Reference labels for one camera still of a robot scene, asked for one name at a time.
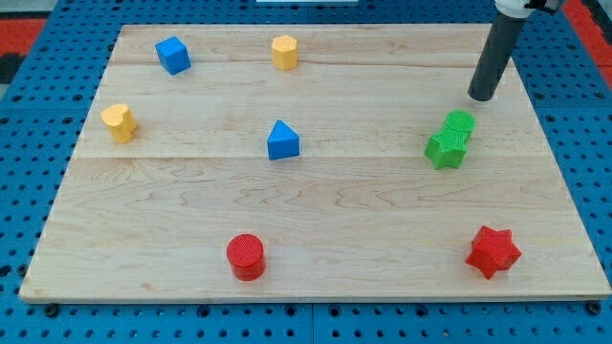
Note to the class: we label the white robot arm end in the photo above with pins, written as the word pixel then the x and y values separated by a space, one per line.
pixel 522 9

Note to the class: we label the light wooden board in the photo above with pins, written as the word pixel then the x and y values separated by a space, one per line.
pixel 361 215

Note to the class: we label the blue triangle block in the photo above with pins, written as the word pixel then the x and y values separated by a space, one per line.
pixel 283 142

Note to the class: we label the red cylinder block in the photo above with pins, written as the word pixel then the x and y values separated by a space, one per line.
pixel 246 256

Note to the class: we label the yellow hexagon block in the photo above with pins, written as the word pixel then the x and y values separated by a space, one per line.
pixel 284 52

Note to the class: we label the green star block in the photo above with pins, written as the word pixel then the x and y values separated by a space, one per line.
pixel 447 148

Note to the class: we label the green cylinder block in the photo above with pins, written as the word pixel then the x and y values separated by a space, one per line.
pixel 461 122

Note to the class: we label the blue cube block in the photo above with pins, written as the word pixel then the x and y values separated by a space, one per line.
pixel 173 55

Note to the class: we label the yellow heart block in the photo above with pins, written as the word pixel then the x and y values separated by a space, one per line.
pixel 120 122

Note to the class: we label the red star block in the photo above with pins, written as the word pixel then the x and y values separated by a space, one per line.
pixel 493 250

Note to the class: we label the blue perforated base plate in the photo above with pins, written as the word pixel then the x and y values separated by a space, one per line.
pixel 42 114

